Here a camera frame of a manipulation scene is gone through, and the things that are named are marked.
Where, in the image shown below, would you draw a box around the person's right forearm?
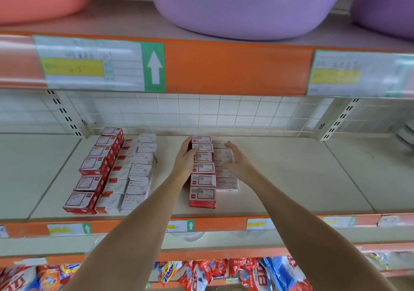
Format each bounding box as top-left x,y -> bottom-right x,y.
242,171 -> 398,291

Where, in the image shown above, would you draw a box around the white shelf with orange edges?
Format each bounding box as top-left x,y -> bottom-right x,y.
0,0 -> 414,291

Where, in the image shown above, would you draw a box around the white perforated shelf upright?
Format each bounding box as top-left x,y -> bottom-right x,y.
318,98 -> 360,142
47,90 -> 88,138

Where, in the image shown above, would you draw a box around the large label with green arrow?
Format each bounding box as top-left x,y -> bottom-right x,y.
307,48 -> 414,99
34,36 -> 166,93

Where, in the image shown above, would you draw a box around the person's right hand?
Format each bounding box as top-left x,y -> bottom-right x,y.
223,140 -> 258,184

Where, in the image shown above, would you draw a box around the stacks of wrapped containers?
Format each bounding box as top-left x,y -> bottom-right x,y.
396,123 -> 414,148

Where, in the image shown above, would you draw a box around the pile of large red bags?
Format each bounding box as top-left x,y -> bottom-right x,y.
239,255 -> 313,291

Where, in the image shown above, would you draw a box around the purple plastic basin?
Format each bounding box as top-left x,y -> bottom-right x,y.
351,0 -> 414,39
145,0 -> 355,41

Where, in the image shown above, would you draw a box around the white handwritten label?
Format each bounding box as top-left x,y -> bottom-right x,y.
378,214 -> 402,228

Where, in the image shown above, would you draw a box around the person's left hand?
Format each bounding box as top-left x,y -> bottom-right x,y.
171,137 -> 197,185

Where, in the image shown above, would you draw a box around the person's left forearm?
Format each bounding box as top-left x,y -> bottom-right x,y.
65,174 -> 195,291

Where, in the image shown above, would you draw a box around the pile of small colourful packets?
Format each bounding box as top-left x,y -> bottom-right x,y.
0,257 -> 242,291

